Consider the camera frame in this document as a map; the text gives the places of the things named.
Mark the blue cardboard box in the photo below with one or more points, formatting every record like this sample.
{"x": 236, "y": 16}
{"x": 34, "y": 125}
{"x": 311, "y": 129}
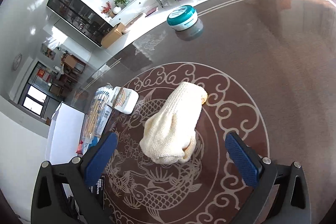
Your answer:
{"x": 88, "y": 144}

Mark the cardboard box on floor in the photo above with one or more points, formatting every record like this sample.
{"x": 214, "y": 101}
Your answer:
{"x": 112, "y": 36}

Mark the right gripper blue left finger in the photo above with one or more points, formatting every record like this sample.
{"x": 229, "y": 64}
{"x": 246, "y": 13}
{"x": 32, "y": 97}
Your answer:
{"x": 62, "y": 191}

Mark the cream knitted cloth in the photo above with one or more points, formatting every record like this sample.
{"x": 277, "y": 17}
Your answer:
{"x": 169, "y": 135}

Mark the white small box orange label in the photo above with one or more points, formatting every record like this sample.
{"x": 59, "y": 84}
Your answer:
{"x": 124, "y": 99}

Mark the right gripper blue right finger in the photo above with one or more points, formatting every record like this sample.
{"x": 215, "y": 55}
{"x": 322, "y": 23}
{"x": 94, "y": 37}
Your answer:
{"x": 291, "y": 204}

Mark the teal white round container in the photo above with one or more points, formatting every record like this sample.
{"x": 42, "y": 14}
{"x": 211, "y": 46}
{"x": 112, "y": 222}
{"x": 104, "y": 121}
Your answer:
{"x": 182, "y": 18}

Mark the black cardboard box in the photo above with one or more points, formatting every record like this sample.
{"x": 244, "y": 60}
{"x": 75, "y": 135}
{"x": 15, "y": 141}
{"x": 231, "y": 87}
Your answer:
{"x": 98, "y": 190}

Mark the white storage bin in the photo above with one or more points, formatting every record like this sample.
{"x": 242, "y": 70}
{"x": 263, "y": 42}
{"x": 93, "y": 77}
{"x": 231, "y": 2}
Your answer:
{"x": 64, "y": 134}

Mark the bag of wooden chopsticks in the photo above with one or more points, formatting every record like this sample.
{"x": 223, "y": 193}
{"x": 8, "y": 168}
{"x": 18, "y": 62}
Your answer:
{"x": 97, "y": 116}

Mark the red flower vase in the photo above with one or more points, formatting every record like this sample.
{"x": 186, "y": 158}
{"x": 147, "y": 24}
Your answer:
{"x": 107, "y": 10}

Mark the red snack packet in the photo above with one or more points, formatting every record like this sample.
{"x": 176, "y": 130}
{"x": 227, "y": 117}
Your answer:
{"x": 79, "y": 149}

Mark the dark glass display cabinet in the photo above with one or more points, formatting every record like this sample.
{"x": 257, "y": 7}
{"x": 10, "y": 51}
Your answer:
{"x": 82, "y": 18}

